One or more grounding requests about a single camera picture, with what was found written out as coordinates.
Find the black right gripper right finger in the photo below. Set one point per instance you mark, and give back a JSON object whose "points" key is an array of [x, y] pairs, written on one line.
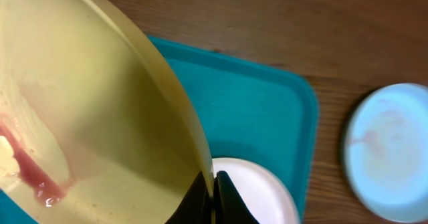
{"points": [[229, 206]]}

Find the white pink plate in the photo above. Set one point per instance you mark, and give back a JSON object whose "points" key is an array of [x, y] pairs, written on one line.
{"points": [[265, 196]]}

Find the blue plastic serving tray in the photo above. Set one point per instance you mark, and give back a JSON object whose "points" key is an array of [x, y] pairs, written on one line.
{"points": [[250, 112]]}

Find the yellow-green plate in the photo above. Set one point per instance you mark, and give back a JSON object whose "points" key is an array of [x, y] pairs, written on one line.
{"points": [[95, 125]]}

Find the light blue plate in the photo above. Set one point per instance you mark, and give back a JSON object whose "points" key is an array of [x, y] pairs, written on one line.
{"points": [[384, 152]]}

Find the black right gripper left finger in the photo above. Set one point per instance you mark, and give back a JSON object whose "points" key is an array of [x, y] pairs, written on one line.
{"points": [[195, 208]]}

